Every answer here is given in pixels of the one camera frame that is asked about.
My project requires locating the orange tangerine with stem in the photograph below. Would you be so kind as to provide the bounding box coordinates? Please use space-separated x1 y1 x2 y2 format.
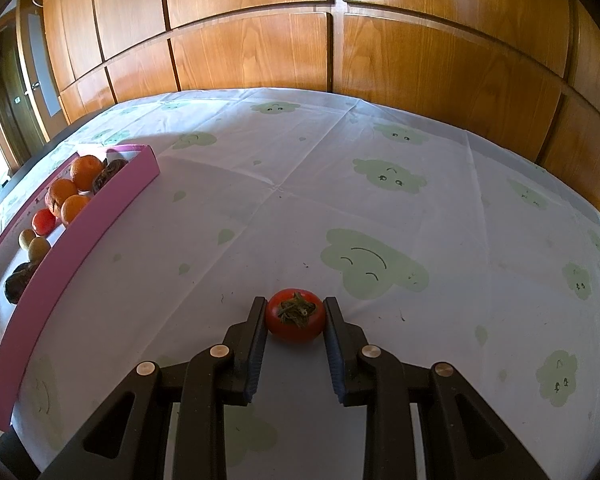
70 155 105 192

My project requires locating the oblong red cherry tomato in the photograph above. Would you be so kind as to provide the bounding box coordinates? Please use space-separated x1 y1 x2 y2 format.
32 208 57 236

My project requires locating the pink shallow cardboard box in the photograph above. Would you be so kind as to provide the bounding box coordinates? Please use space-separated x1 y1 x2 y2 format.
0 144 162 433

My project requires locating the lumpy dark water chestnut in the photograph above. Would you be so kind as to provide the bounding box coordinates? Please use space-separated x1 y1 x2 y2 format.
4 261 40 306

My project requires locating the white tablecloth with green print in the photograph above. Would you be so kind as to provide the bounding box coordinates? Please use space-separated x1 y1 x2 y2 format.
0 86 600 480

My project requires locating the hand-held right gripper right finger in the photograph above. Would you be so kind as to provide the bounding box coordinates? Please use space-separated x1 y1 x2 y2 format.
322 297 551 480

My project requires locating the wooden wardrobe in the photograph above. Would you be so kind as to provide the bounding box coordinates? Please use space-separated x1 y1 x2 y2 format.
40 0 600 231

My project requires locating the orange tomato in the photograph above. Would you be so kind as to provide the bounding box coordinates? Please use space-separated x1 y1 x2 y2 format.
45 178 79 218
60 194 92 227

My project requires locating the round dark water chestnut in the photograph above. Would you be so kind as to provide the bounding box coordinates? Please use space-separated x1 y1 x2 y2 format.
91 158 130 196

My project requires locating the wooden door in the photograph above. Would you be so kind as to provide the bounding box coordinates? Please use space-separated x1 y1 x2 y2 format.
0 0 68 171

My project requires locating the red cherry tomato with stem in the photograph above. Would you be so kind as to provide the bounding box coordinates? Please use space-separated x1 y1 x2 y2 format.
265 288 327 343

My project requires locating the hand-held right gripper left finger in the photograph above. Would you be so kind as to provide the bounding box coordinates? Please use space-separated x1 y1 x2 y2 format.
37 296 268 480

